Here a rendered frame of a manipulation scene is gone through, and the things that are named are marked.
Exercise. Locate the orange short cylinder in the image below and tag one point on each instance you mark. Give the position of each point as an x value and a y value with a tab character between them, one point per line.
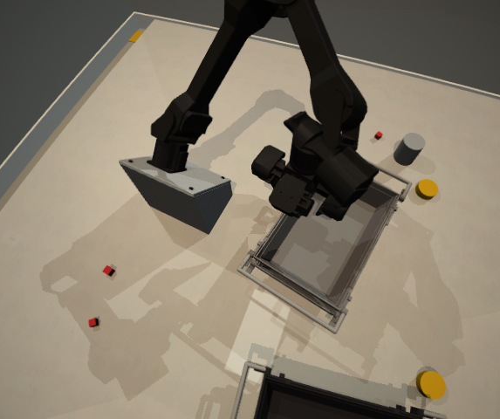
430	384
426	189

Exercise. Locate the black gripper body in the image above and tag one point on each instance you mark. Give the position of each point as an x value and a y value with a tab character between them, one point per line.
267	164

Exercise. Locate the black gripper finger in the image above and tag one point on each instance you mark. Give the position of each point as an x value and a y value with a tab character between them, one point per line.
320	212
273	181

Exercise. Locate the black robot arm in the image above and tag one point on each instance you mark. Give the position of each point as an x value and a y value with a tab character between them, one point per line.
328	148

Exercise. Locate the grey cylinder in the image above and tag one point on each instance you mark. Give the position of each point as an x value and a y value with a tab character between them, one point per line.
411	145

